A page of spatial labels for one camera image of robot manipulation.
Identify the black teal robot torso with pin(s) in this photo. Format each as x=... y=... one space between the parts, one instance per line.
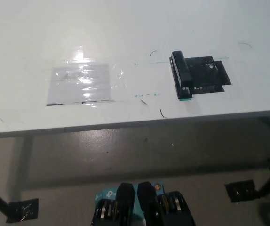
x=125 y=195

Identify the clear plastic sheet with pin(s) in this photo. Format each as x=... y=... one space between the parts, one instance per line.
x=66 y=89

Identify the small teal tape strip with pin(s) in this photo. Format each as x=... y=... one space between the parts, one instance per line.
x=186 y=99

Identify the clear plastic tape film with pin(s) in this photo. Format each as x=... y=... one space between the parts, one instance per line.
x=116 y=75

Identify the black desktop stapler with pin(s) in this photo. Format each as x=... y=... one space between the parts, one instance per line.
x=180 y=68

